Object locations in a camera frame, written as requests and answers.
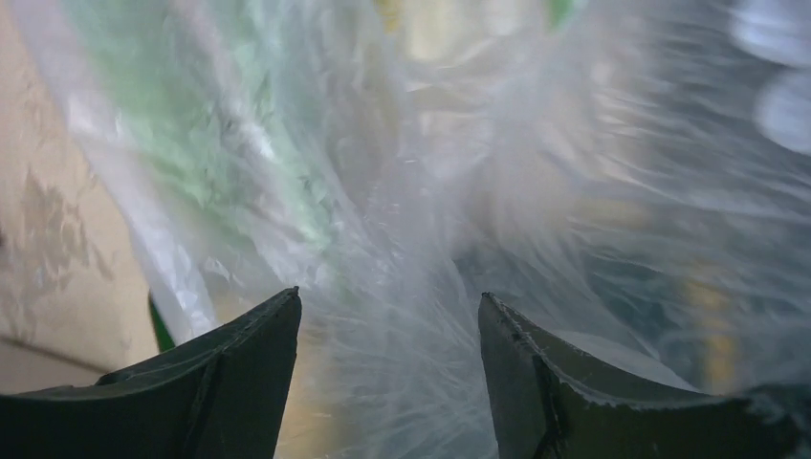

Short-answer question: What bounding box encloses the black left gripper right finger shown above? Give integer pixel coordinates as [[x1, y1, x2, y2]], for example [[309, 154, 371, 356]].
[[478, 293, 810, 458]]

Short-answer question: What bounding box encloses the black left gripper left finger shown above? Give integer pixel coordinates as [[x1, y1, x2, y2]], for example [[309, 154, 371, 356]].
[[1, 288, 302, 458]]

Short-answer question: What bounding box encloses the green vegetable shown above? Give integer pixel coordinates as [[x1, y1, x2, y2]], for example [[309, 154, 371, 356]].
[[69, 0, 337, 254]]

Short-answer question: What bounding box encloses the clear plastic grocery bag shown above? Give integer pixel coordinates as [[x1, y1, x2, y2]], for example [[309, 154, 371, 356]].
[[10, 1, 810, 458]]

